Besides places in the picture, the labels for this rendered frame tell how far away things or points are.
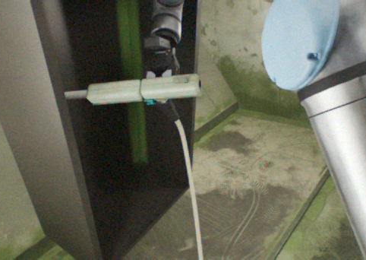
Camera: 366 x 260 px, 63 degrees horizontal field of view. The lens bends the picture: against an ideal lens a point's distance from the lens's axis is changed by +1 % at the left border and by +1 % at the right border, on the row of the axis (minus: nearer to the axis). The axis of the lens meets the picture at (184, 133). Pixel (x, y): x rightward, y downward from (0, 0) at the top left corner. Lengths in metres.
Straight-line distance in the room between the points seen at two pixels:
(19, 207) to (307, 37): 1.87
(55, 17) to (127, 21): 0.34
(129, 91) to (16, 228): 1.40
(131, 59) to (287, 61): 1.07
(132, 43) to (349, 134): 1.11
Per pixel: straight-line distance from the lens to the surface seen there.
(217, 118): 2.89
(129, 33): 1.35
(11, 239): 2.02
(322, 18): 0.35
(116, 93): 0.80
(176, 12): 0.94
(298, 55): 0.36
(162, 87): 0.75
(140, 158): 1.68
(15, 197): 2.03
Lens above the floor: 1.41
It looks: 28 degrees down
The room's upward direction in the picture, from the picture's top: 9 degrees counter-clockwise
